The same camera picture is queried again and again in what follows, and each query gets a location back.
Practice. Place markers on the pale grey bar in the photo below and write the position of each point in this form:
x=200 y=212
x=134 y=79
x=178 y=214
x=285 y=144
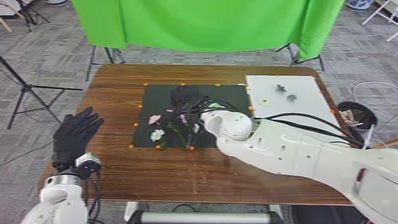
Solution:
x=205 y=218

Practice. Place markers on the white flower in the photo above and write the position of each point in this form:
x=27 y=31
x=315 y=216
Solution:
x=157 y=134

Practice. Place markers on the green sprig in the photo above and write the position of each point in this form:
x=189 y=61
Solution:
x=191 y=137
x=175 y=130

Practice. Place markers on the white chair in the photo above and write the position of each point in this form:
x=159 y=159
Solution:
x=383 y=16

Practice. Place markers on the black tripod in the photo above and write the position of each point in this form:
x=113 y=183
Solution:
x=27 y=88

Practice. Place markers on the white sheet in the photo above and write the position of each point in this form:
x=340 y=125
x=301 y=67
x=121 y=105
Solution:
x=296 y=110

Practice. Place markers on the dark mat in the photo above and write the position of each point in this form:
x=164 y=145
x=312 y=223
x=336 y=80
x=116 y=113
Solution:
x=228 y=96

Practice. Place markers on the black round bin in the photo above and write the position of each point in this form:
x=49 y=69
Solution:
x=358 y=113

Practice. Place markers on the pink flower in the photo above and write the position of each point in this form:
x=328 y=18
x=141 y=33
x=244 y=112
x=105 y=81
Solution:
x=153 y=119
x=182 y=118

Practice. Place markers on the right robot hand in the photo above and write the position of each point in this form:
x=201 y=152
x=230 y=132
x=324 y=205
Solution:
x=187 y=98

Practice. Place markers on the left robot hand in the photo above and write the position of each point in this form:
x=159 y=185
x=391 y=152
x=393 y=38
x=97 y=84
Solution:
x=72 y=140

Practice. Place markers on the black cloth stand leg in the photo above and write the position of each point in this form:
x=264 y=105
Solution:
x=303 y=58
x=107 y=58

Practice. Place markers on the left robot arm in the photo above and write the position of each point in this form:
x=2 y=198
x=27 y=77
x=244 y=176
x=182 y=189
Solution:
x=59 y=196

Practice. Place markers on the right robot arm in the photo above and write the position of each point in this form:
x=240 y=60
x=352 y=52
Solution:
x=285 y=150

